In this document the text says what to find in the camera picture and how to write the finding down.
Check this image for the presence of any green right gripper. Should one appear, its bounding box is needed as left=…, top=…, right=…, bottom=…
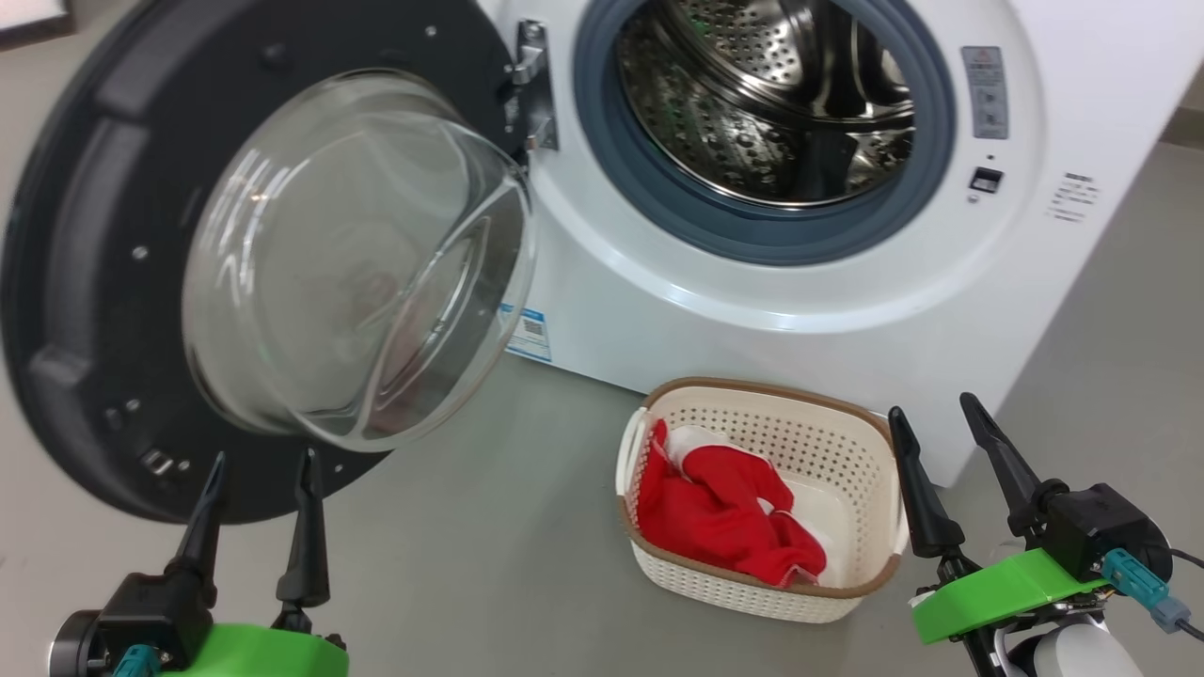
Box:
left=888, top=392, right=1111, bottom=645

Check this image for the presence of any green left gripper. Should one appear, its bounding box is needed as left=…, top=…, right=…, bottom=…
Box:
left=165, top=449, right=349, bottom=677

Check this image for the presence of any red garment with white trim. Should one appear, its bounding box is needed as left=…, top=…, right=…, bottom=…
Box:
left=637, top=420, right=829, bottom=589

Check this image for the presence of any round dark washing machine door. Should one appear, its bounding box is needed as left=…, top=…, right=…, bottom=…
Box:
left=0, top=0, right=539, bottom=526

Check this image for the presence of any cream perforated laundry basket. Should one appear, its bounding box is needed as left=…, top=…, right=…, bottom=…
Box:
left=616, top=377, right=909, bottom=623

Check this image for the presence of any white front-load washing machine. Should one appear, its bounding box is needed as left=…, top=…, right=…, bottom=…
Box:
left=475, top=0, right=1204, bottom=490

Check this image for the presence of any grey rubber door gasket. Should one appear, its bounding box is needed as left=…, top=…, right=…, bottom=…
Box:
left=572, top=0, right=958, bottom=267

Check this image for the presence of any metal door hinge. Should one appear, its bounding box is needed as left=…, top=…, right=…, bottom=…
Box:
left=503, top=21, right=559, bottom=151

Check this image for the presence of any blue energy label sticker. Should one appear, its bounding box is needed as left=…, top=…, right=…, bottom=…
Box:
left=499, top=303, right=553, bottom=364

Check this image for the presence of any grey warning sticker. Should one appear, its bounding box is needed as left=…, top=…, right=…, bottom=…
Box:
left=961, top=45, right=1009, bottom=140

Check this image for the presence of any teal right camera connector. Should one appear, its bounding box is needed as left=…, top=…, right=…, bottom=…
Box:
left=1101, top=550, right=1191, bottom=633

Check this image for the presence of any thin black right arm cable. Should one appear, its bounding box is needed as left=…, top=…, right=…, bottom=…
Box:
left=1169, top=550, right=1204, bottom=642

